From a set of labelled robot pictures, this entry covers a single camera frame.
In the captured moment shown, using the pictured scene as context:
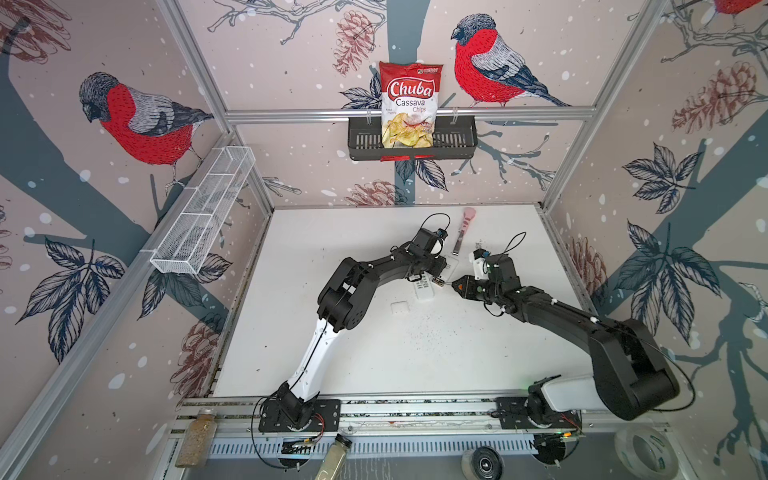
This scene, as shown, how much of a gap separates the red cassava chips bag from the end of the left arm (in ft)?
1.12

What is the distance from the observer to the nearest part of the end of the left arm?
0.85m

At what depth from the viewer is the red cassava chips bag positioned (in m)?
0.83
